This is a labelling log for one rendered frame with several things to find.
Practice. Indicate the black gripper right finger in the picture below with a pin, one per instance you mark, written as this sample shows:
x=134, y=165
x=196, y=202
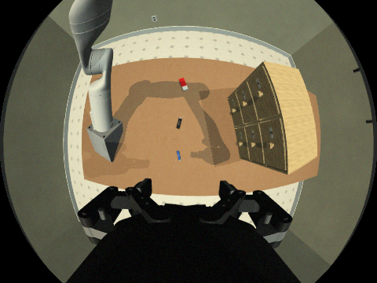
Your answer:
x=270, y=219

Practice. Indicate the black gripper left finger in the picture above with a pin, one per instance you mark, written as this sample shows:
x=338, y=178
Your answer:
x=98, y=216

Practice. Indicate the small wooden chest of drawers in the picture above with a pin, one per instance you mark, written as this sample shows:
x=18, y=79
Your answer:
x=295, y=112

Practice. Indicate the brown wooden drawer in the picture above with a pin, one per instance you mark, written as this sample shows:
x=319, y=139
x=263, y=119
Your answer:
x=245, y=98
x=254, y=138
x=235, y=110
x=242, y=142
x=264, y=96
x=274, y=144

